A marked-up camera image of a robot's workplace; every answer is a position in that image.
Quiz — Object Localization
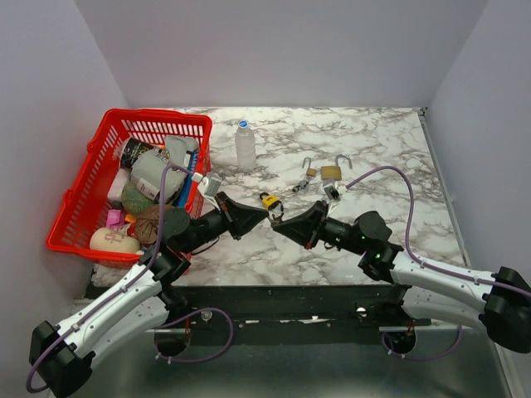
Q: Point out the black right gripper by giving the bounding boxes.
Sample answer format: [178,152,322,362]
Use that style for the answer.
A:
[275,199,368,255]

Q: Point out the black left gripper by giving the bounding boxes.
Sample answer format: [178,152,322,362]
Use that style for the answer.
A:
[180,192,269,255]

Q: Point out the small brass padlock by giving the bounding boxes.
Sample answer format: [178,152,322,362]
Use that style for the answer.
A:
[302,157,317,178]

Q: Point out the large brass padlock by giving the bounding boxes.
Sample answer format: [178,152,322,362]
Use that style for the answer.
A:
[320,154,353,182]

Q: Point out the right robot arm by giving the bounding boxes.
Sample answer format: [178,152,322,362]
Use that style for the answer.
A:
[273,201,530,353]

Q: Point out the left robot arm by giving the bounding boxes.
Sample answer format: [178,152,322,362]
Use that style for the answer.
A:
[29,192,268,397]

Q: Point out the yellow black padlock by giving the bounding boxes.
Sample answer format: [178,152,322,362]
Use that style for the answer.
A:
[259,192,284,212]

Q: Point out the clear water bottle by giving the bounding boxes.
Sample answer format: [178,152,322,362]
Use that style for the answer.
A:
[235,119,256,171]

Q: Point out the blue tube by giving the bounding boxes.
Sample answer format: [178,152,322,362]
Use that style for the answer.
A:
[177,151,198,208]

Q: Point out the white small bottle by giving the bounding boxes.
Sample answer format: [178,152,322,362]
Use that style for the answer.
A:
[136,178,160,201]

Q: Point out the brown round object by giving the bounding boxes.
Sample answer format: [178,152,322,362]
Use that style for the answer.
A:
[134,204,160,247]

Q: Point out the grey crumpled bag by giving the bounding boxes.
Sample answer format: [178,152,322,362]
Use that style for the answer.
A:
[130,135,199,190]

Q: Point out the green round sponge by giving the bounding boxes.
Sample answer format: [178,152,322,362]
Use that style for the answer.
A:
[120,182,154,216]

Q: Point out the pink small box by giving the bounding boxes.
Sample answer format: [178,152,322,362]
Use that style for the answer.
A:
[105,209,126,231]

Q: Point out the red plastic basket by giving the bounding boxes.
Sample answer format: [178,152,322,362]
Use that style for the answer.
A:
[46,109,212,269]

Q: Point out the panda keychain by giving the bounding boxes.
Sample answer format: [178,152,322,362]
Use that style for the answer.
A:
[292,178,309,192]

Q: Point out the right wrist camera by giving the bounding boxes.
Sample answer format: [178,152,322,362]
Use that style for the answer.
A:
[322,179,348,214]

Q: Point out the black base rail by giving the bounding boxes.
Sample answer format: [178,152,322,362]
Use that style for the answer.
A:
[168,285,412,346]

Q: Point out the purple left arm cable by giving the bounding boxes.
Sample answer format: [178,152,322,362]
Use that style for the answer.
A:
[26,164,196,393]

